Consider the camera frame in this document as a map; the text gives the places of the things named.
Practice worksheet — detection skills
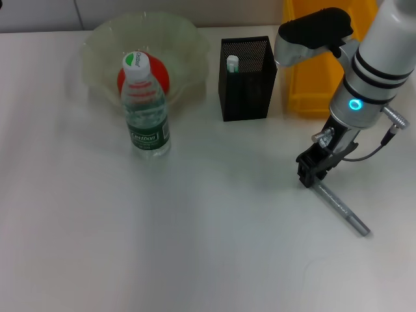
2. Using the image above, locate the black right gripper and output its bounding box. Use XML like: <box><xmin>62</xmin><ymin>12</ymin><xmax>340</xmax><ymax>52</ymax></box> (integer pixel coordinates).
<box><xmin>295</xmin><ymin>114</ymin><xmax>360</xmax><ymax>190</ymax></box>

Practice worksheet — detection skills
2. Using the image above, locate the gray marker pen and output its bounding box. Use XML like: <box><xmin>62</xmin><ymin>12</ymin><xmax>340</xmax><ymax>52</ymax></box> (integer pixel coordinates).
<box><xmin>313</xmin><ymin>181</ymin><xmax>372</xmax><ymax>238</ymax></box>

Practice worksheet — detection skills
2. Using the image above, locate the green pen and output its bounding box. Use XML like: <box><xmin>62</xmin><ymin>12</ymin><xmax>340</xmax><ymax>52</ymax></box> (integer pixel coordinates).
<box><xmin>226</xmin><ymin>55</ymin><xmax>240</xmax><ymax>74</ymax></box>

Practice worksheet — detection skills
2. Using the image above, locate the clear green-label water bottle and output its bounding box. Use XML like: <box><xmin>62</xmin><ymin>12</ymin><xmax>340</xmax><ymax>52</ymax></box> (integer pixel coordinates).
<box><xmin>120</xmin><ymin>51</ymin><xmax>172</xmax><ymax>160</ymax></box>

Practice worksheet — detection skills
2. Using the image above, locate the orange fruit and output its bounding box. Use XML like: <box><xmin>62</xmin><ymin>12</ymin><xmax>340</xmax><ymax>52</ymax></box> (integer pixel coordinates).
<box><xmin>116</xmin><ymin>53</ymin><xmax>171</xmax><ymax>98</ymax></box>

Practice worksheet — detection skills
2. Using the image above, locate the black mesh pen holder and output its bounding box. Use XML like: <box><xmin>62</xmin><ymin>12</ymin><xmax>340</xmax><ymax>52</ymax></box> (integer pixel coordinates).
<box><xmin>218</xmin><ymin>35</ymin><xmax>279</xmax><ymax>123</ymax></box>

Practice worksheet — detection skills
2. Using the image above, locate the translucent green fruit plate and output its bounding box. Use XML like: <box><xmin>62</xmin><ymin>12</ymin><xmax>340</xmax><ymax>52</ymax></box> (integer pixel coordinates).
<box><xmin>80</xmin><ymin>11</ymin><xmax>211</xmax><ymax>113</ymax></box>

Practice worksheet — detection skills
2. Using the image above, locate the yellow plastic bin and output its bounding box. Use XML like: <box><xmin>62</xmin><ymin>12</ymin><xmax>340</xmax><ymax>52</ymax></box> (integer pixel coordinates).
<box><xmin>281</xmin><ymin>0</ymin><xmax>378</xmax><ymax>118</ymax></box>

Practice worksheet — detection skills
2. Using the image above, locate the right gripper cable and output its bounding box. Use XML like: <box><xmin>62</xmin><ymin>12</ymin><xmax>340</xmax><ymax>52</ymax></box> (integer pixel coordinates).
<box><xmin>311</xmin><ymin>105</ymin><xmax>411</xmax><ymax>162</ymax></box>

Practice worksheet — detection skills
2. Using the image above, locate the black wall seam strip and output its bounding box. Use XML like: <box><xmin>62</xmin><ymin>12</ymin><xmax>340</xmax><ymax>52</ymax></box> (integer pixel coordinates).
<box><xmin>73</xmin><ymin>0</ymin><xmax>85</xmax><ymax>32</ymax></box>

